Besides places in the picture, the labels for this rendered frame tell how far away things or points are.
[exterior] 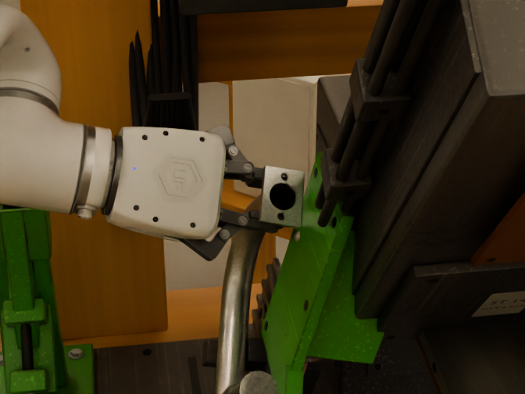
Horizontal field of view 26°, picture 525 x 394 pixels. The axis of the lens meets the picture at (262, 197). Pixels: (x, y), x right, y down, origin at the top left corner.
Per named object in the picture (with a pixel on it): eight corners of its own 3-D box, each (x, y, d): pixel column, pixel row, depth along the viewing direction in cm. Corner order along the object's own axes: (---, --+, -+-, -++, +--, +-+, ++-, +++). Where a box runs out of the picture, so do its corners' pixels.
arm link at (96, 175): (76, 208, 100) (110, 213, 100) (89, 112, 102) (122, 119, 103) (64, 227, 107) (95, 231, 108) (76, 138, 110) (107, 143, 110)
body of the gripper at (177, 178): (98, 218, 100) (220, 237, 103) (112, 109, 103) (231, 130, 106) (86, 234, 107) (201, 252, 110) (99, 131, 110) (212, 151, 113)
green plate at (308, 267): (360, 414, 108) (432, 229, 98) (277, 405, 105) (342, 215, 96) (336, 339, 117) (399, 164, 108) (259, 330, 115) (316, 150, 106)
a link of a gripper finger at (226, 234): (220, 238, 105) (288, 248, 107) (223, 204, 106) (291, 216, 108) (212, 244, 108) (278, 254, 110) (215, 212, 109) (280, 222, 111)
